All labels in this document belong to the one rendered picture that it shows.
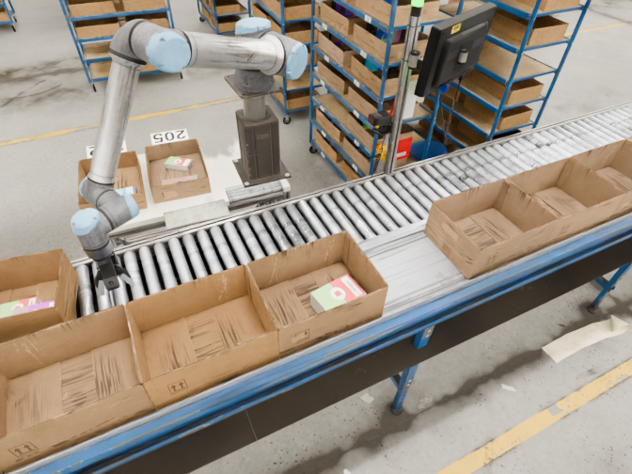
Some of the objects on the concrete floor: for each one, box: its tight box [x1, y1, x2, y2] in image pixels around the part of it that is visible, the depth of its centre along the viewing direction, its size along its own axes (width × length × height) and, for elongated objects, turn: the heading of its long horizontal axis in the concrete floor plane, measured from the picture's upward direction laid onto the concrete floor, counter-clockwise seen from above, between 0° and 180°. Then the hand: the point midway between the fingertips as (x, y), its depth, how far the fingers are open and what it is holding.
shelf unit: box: [409, 0, 592, 153], centre depth 308 cm, size 98×49×196 cm, turn 25°
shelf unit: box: [309, 0, 465, 182], centre depth 287 cm, size 98×49×196 cm, turn 25°
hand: (118, 291), depth 164 cm, fingers open, 10 cm apart
